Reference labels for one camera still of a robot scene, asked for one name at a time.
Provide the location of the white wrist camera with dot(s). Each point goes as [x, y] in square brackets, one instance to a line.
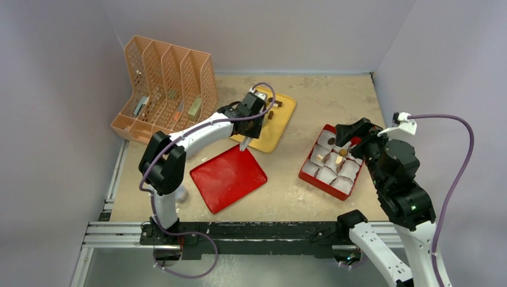
[260, 94]
[402, 127]

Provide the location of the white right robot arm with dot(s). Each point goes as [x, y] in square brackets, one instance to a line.
[392, 165]

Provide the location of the yellow plastic tray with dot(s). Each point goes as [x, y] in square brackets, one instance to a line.
[275, 121]

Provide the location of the orange plastic file organizer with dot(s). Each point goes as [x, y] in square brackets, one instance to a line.
[173, 88]

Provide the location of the black aluminium base frame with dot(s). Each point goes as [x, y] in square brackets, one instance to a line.
[318, 239]

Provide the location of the red box lid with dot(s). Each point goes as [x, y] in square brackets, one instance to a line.
[227, 178]

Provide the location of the small clear plastic cup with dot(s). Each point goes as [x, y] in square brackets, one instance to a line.
[181, 194]

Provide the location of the metal serving tongs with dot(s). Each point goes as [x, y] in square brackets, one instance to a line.
[244, 143]

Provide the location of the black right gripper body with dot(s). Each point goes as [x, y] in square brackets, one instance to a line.
[349, 132]

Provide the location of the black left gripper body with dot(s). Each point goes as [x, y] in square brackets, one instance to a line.
[253, 129]

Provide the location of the red chocolate box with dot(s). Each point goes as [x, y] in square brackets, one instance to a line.
[332, 168]

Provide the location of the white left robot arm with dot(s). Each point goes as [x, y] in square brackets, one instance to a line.
[163, 163]

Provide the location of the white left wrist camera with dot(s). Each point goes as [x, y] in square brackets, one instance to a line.
[260, 94]

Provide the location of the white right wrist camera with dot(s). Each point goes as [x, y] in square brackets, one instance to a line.
[402, 127]

